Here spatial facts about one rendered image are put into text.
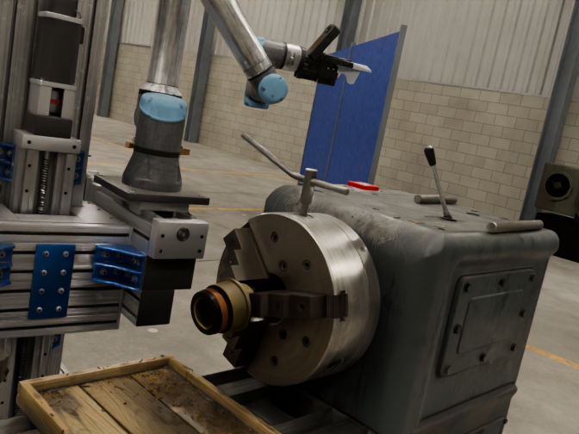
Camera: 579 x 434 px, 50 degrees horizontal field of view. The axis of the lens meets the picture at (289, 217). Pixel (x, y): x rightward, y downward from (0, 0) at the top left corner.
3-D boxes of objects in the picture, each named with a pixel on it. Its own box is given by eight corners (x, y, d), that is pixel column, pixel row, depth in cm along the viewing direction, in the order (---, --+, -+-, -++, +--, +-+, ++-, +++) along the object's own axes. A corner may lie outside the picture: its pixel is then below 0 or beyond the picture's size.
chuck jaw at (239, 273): (267, 287, 117) (246, 232, 121) (283, 275, 114) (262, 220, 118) (221, 292, 109) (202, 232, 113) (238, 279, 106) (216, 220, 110)
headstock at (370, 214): (378, 314, 187) (407, 189, 180) (529, 383, 155) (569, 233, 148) (227, 342, 144) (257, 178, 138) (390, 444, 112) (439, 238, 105)
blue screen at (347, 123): (271, 195, 999) (299, 47, 959) (319, 202, 1012) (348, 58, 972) (313, 263, 599) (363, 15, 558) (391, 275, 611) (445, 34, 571)
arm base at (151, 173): (112, 177, 160) (117, 139, 158) (164, 182, 169) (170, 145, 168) (136, 190, 148) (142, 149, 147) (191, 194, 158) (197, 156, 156)
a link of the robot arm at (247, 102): (247, 106, 167) (254, 65, 165) (239, 104, 178) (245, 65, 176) (275, 111, 170) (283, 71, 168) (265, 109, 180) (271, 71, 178)
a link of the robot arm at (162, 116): (133, 146, 150) (142, 90, 147) (132, 140, 162) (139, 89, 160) (183, 154, 153) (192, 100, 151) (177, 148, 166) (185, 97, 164)
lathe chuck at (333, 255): (237, 338, 132) (264, 195, 127) (348, 407, 111) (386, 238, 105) (203, 344, 126) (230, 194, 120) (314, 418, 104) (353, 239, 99)
